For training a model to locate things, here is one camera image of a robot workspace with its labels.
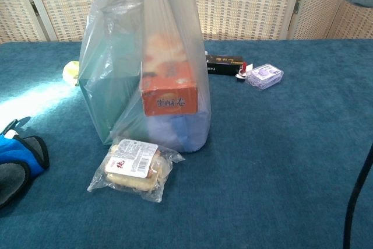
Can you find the clear plastic bag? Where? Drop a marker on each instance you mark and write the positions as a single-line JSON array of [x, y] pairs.
[[163, 13]]

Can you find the orange cardboard box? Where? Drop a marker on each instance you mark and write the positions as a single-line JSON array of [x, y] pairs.
[[172, 103]]

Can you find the pale blue soft package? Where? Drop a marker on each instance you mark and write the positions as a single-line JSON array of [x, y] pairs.
[[186, 132]]

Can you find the black box gold lettering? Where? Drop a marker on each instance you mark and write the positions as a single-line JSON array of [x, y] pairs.
[[225, 66]]

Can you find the small red white packet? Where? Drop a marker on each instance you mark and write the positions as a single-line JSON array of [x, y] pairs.
[[242, 71]]

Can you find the pastry in clear wrapper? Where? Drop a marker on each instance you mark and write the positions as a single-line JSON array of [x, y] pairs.
[[131, 167]]

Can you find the teal cardboard box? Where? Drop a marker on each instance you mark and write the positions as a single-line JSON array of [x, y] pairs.
[[102, 100]]

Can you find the clear case purple cards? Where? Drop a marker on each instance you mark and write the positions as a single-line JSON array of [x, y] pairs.
[[265, 76]]

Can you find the teal table cover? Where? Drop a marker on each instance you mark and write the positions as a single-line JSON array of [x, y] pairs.
[[262, 158]]

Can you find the yellow round object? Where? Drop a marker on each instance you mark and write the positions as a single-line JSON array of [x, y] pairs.
[[71, 72]]

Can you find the woven folding screen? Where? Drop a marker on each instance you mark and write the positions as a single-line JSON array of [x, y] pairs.
[[247, 4]]

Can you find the black screen hinge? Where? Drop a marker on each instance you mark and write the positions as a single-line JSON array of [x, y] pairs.
[[296, 7], [34, 8]]

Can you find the blue black neoprene brace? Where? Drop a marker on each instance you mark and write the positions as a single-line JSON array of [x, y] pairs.
[[17, 150]]

